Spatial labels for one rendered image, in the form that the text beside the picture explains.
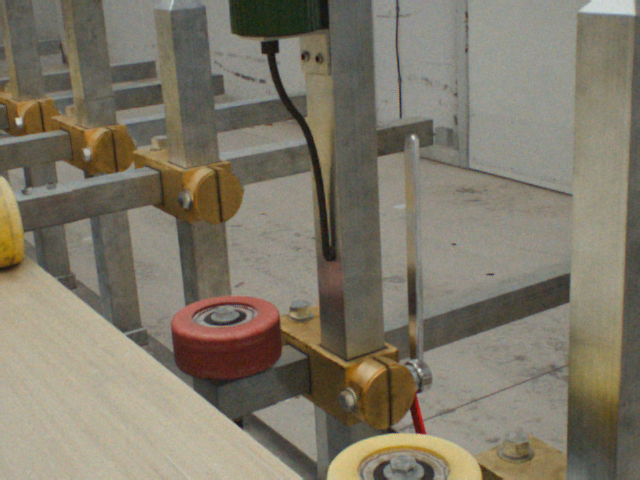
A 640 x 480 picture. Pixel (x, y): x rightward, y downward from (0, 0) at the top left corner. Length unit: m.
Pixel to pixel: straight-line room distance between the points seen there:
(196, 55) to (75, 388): 0.35
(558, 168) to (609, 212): 3.83
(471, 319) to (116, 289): 0.49
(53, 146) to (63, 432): 0.60
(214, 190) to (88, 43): 0.30
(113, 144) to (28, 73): 0.28
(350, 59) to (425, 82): 4.23
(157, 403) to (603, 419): 0.27
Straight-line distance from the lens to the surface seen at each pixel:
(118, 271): 1.19
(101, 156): 1.12
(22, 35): 1.37
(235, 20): 0.65
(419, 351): 0.76
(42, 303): 0.82
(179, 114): 0.90
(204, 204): 0.89
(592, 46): 0.50
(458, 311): 0.85
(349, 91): 0.68
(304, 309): 0.80
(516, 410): 2.52
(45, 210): 0.91
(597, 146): 0.50
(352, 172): 0.69
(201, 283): 0.94
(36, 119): 1.35
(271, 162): 1.00
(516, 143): 4.49
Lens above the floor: 1.18
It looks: 18 degrees down
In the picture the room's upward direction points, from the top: 3 degrees counter-clockwise
